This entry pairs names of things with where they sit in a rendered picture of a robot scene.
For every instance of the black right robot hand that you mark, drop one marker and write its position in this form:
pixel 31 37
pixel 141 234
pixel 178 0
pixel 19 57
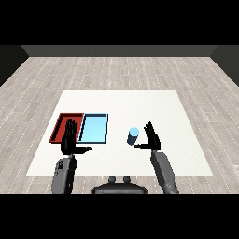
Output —
pixel 153 140

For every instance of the shallow red box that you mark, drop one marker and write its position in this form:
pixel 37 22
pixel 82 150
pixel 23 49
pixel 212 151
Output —
pixel 61 130

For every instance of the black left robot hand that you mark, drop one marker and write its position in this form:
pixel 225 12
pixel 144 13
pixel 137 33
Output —
pixel 68 143

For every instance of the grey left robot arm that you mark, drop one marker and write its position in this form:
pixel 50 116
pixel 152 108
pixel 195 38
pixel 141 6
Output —
pixel 63 175

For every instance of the shallow light blue box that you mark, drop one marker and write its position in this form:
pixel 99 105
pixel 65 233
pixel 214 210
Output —
pixel 93 128

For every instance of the small blue can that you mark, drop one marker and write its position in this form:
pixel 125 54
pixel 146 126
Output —
pixel 133 137

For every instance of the dark grey robot body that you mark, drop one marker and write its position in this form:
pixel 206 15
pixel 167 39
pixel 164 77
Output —
pixel 119 187

